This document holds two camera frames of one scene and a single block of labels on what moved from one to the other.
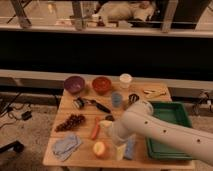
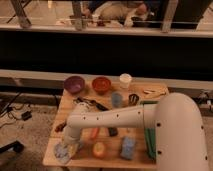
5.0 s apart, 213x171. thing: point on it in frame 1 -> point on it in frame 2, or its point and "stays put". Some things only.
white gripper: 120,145 -> 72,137
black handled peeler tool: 80,102 stays put
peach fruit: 99,148 stays put
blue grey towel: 63,148 stays put
